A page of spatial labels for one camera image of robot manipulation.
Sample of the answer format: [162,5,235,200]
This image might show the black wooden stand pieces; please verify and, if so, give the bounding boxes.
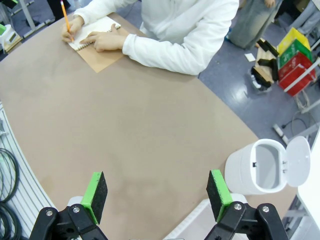
[249,37,280,94]

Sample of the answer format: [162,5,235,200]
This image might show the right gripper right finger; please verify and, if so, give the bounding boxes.
[204,169,290,240]

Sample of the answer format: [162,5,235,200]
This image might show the white trash bin with lid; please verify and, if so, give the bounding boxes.
[224,135,312,196]

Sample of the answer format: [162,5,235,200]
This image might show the person's right forearm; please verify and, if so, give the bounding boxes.
[73,0,111,26]

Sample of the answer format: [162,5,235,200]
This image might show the spiral notebook brown cover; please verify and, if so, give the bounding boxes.
[67,16,125,74]

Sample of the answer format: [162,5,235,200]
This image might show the grey slotted mounting plate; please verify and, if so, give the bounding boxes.
[0,99,60,240]

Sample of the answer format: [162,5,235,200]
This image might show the green white device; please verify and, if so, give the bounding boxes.
[0,23,24,52]

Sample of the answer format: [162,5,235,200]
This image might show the green recycling bin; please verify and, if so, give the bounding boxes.
[277,39,314,70]

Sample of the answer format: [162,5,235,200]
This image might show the person's right hand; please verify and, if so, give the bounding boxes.
[61,15,85,43]

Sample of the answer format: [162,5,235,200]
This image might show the background person in grey jeans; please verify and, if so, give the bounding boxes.
[228,0,283,50]

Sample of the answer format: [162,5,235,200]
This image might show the white desk frame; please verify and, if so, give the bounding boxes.
[13,0,36,38]

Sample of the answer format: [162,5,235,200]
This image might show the yellow pencil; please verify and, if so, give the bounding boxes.
[60,0,75,43]

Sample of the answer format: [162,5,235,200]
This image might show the person in white hoodie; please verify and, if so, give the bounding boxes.
[73,0,240,76]

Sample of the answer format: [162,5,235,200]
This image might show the person's left forearm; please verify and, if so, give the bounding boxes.
[121,33,203,76]

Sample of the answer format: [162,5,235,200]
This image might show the white power strip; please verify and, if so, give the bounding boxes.
[272,124,291,145]

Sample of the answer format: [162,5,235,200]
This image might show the person's left hand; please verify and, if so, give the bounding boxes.
[79,23,129,53]

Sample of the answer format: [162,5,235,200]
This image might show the yellow recycling bin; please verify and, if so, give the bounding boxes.
[276,26,311,57]

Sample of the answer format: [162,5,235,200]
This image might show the red recycling bin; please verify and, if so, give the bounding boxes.
[277,51,318,97]

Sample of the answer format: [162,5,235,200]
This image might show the black cable bundle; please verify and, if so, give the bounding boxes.
[0,147,20,240]

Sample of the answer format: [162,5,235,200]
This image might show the white perforated plastic basket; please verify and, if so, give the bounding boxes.
[163,199,216,240]

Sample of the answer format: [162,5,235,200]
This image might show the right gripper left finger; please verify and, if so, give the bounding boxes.
[29,171,109,240]

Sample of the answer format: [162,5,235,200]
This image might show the white side table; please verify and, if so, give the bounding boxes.
[296,174,320,240]

